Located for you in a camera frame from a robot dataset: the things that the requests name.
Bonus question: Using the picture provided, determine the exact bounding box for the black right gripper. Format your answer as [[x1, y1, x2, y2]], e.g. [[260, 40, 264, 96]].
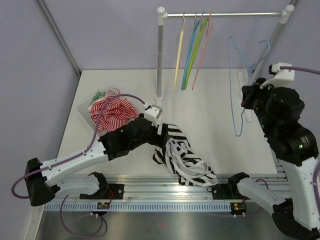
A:
[[241, 77, 281, 134]]

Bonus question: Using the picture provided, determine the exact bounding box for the black white striped tank top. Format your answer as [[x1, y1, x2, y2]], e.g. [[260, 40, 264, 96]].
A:
[[152, 123, 218, 187]]

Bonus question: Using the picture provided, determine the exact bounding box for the light blue thin hanger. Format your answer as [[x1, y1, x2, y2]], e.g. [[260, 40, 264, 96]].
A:
[[227, 36, 272, 137]]

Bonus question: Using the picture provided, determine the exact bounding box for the red striped tank top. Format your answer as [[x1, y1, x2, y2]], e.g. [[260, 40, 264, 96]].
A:
[[89, 93, 139, 133]]

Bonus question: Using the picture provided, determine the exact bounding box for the green striped tank top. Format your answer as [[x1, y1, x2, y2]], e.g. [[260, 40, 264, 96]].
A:
[[89, 91, 106, 105]]

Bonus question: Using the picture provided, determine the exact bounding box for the pink hanger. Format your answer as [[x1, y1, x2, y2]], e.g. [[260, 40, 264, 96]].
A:
[[191, 12, 214, 90]]

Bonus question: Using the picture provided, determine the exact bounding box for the green hanger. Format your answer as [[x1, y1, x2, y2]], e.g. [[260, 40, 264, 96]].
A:
[[184, 17, 209, 90]]

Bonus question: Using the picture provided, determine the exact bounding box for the cream hanger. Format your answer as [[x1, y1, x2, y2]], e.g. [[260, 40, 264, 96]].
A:
[[173, 15, 185, 91]]

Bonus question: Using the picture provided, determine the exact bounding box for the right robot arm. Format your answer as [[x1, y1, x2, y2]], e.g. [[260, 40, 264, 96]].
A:
[[226, 78, 320, 240]]

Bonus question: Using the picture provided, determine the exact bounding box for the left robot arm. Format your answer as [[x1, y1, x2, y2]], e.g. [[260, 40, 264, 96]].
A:
[[25, 117, 170, 207]]

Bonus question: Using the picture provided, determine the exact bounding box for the metal clothes rack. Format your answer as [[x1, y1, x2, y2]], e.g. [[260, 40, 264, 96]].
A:
[[154, 0, 298, 107]]

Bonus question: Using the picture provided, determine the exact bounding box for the white plastic basket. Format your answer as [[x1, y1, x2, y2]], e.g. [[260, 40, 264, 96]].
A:
[[76, 85, 121, 133]]

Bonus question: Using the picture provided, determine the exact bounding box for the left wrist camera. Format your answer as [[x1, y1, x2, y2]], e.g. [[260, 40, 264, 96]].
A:
[[143, 103, 163, 126]]

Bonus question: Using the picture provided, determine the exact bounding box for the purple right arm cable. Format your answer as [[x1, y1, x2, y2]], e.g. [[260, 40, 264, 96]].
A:
[[284, 65, 320, 76]]

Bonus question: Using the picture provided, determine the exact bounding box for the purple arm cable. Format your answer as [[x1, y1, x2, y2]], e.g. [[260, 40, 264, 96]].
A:
[[10, 93, 148, 200], [284, 65, 320, 76]]

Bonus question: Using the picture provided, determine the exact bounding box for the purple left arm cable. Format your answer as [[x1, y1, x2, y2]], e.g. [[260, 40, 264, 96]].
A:
[[10, 93, 148, 200]]

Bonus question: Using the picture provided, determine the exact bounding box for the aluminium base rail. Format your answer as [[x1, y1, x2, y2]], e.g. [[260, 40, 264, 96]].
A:
[[43, 173, 291, 202]]

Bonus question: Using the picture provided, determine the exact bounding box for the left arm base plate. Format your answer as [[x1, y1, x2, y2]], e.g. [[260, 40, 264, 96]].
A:
[[79, 183, 125, 200]]

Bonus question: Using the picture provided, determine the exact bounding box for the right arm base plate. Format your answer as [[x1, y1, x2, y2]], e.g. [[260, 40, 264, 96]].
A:
[[206, 183, 246, 201]]

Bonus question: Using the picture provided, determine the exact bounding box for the white slotted cable duct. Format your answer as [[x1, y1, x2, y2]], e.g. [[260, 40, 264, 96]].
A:
[[44, 201, 231, 212]]

